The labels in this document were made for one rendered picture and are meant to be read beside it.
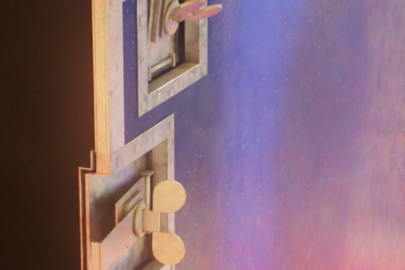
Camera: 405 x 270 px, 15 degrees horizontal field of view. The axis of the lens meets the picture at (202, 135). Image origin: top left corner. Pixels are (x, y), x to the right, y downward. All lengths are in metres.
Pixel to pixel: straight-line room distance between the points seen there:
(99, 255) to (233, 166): 0.26
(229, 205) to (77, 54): 0.92
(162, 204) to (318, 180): 0.43
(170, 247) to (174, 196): 0.04
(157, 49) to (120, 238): 0.15
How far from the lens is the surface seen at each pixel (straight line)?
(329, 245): 1.54
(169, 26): 1.08
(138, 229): 1.07
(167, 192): 1.06
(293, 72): 1.36
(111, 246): 1.02
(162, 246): 1.07
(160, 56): 1.11
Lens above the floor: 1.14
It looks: 17 degrees down
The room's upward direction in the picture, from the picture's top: straight up
